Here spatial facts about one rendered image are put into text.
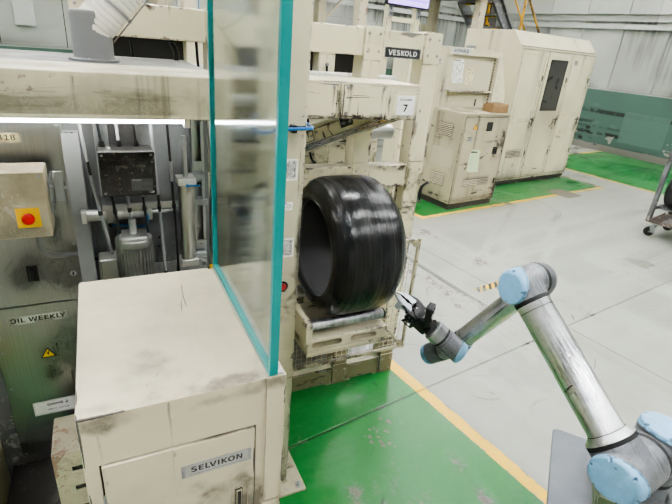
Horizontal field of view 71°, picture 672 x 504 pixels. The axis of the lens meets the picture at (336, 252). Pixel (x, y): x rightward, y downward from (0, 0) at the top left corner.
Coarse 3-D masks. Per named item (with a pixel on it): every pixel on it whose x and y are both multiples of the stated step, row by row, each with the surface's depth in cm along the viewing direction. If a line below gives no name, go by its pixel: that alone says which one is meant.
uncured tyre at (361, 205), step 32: (320, 192) 176; (352, 192) 173; (384, 192) 178; (320, 224) 216; (352, 224) 166; (384, 224) 171; (320, 256) 217; (352, 256) 166; (384, 256) 170; (320, 288) 209; (352, 288) 170; (384, 288) 177
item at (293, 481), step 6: (288, 450) 241; (288, 456) 237; (294, 468) 231; (288, 474) 227; (294, 474) 228; (288, 480) 224; (294, 480) 225; (300, 480) 225; (282, 486) 221; (288, 486) 221; (294, 486) 222; (300, 486) 222; (282, 492) 218; (288, 492) 218; (294, 492) 219
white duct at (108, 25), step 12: (96, 0) 144; (108, 0) 144; (120, 0) 145; (132, 0) 147; (96, 12) 144; (108, 12) 145; (120, 12) 147; (132, 12) 151; (96, 24) 145; (108, 24) 147; (120, 24) 150; (108, 36) 149
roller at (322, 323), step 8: (360, 312) 194; (368, 312) 195; (376, 312) 196; (384, 312) 197; (312, 320) 185; (320, 320) 186; (328, 320) 187; (336, 320) 188; (344, 320) 189; (352, 320) 191; (360, 320) 193; (368, 320) 195; (320, 328) 185
